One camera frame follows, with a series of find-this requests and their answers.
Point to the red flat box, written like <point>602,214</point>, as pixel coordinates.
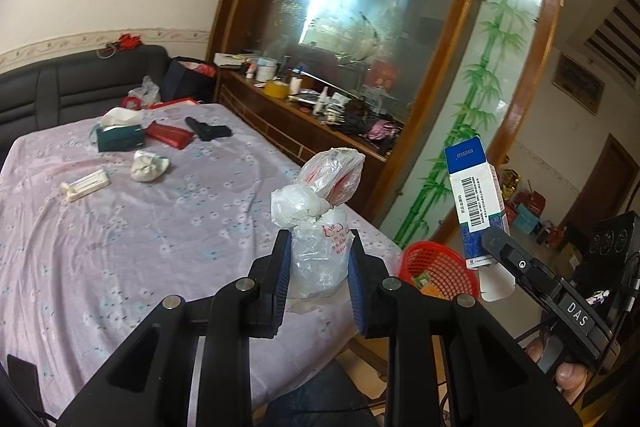
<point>172,102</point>

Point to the purple floral tablecloth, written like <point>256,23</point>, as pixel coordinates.
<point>125,247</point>

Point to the person's right hand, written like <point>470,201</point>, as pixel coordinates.
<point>570,382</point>

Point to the white plastic jar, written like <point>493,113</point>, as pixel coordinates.
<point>266,69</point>

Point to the white balled cloth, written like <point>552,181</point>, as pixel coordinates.
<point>147,167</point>

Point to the red pouch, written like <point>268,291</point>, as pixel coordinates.
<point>170,134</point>

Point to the black toy pistol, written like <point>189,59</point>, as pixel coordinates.
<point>205,131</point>

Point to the wooden mirrored sideboard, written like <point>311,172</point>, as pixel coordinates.
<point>280,127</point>

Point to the plastic bag with red box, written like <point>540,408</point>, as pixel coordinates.
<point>145,92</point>

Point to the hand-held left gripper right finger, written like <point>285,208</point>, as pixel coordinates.
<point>357,277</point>

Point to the dark chair seat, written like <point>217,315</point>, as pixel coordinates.
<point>320,397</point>

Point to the bamboo print glass panel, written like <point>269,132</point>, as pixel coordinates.
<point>480,72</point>

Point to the white and blue medicine box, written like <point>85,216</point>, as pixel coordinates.
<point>475,202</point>

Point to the pink cloth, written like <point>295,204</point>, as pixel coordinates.
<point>382,131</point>

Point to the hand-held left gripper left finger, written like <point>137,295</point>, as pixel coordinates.
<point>284,267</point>

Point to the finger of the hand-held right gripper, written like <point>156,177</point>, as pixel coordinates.
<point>520,264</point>

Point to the long cream box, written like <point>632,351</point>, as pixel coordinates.
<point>85,185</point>

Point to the black sofa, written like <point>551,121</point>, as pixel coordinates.
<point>50,92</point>

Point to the brown wooden door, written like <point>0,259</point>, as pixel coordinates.
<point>600,187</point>

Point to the green tissue box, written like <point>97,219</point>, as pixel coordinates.
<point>120,138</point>

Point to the yellow tape roll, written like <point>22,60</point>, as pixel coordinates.
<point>276,89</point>

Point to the white small bottle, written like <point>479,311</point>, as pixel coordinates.
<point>321,102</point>

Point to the red plastic basket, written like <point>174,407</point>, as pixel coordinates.
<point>440,262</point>

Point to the clear plastic bag red print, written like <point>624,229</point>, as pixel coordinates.
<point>320,257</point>

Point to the framed wall plaque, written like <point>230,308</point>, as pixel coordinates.
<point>579,83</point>

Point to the dark navy bag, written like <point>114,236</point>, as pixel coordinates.
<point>180,87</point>

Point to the red tassel ornament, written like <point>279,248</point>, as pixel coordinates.
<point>127,41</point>

